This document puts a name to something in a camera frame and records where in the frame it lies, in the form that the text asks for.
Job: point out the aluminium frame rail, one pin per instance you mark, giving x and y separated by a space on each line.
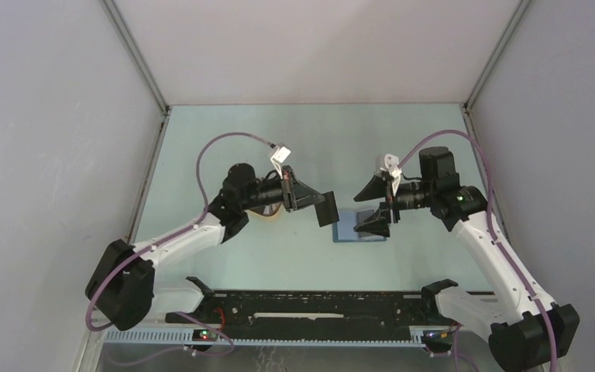
176 330

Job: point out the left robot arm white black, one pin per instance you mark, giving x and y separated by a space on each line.
132 281

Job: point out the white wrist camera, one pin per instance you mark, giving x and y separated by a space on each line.
279 154
388 164

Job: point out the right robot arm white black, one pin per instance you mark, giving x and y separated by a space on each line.
526 327

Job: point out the blue card holder wallet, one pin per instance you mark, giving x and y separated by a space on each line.
343 230

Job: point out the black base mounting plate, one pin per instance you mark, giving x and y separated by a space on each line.
318 315

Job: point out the beige oval card tray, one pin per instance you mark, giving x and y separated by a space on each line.
269 212

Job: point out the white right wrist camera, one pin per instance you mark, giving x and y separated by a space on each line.
388 164

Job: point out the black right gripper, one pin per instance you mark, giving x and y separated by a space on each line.
378 222

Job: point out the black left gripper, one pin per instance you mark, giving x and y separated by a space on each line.
295 195

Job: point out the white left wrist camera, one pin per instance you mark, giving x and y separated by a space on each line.
279 154

